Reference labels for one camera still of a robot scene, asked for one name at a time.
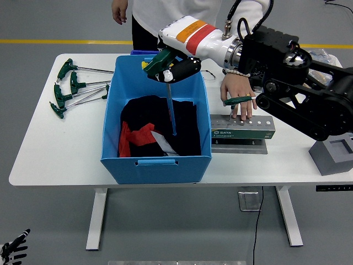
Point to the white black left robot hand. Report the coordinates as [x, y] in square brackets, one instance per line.
[13, 251]

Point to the person's left hand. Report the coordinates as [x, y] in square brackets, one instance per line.
[237, 88]

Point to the person's right hand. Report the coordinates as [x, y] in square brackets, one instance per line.
[120, 11]

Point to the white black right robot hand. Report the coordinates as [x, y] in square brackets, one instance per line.
[198, 36]

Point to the grey green wrench holder stand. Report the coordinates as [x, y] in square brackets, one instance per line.
[242, 134]

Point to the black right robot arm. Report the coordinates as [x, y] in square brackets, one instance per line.
[303, 82]

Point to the yellow black tool case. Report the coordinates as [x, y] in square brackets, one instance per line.
[144, 65]

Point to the blue plastic storage box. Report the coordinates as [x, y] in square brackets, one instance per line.
[132, 82]

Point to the person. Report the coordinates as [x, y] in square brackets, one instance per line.
[154, 16]

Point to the dark blue plastic bin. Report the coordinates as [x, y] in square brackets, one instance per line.
[143, 52]

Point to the white table leg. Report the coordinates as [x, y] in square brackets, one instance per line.
[96, 220]
[289, 218]

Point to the clear plastic bag of parts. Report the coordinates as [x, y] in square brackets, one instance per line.
[322, 55]

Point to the black red white clothing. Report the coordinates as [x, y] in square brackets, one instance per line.
[149, 116]

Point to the metal floor outlet plate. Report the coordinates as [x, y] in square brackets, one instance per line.
[248, 201]

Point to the grey foam block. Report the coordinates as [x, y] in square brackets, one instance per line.
[325, 163]

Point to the black table control panel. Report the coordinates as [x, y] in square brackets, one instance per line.
[333, 188]

